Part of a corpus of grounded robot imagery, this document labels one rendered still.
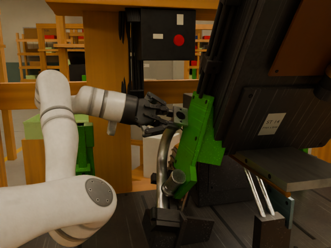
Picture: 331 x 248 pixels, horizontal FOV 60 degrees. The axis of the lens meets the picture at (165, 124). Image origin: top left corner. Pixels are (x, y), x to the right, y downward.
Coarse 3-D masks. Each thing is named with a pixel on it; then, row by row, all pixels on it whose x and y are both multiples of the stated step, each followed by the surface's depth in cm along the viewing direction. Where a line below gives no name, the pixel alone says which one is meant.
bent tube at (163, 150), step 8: (176, 112) 74; (184, 112) 75; (176, 120) 73; (184, 120) 74; (168, 136) 80; (160, 144) 82; (168, 144) 82; (160, 152) 82; (160, 160) 81; (160, 168) 79; (160, 176) 78; (160, 184) 76; (160, 192) 75; (160, 200) 73
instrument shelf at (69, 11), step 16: (48, 0) 75; (64, 0) 76; (80, 0) 77; (96, 0) 78; (112, 0) 79; (128, 0) 80; (144, 0) 81; (160, 0) 82; (176, 0) 83; (192, 0) 84; (208, 0) 85; (208, 16) 100
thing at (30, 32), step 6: (24, 30) 996; (30, 30) 997; (36, 30) 998; (48, 30) 999; (54, 30) 1000; (198, 30) 1021; (30, 36) 1001; (36, 36) 1002; (30, 42) 1006; (36, 42) 1006; (48, 42) 1008; (54, 42) 1009; (30, 48) 1010; (36, 48) 1011
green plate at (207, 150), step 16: (192, 96) 75; (208, 96) 65; (192, 112) 73; (208, 112) 65; (192, 128) 71; (208, 128) 67; (192, 144) 69; (208, 144) 68; (176, 160) 77; (192, 160) 67; (208, 160) 69
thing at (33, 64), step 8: (56, 32) 947; (16, 40) 935; (24, 40) 936; (32, 40) 937; (48, 40) 939; (56, 40) 940; (80, 40) 943; (24, 48) 986; (48, 48) 953; (24, 56) 991; (32, 64) 965; (40, 72) 972; (24, 80) 963; (32, 80) 964
